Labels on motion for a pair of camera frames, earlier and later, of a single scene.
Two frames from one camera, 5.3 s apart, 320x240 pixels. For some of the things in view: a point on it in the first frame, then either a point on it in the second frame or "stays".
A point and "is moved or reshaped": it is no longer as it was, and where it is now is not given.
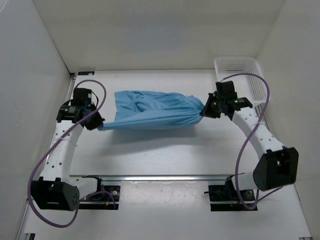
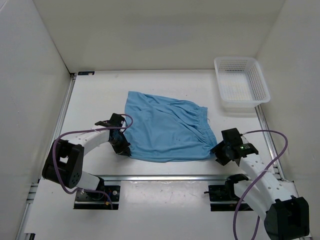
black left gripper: (97, 123) to (123, 150)
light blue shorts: (142, 108) is moved or reshaped
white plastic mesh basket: (247, 87) stays
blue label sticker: (91, 73) stays
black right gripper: (207, 111) to (217, 149)
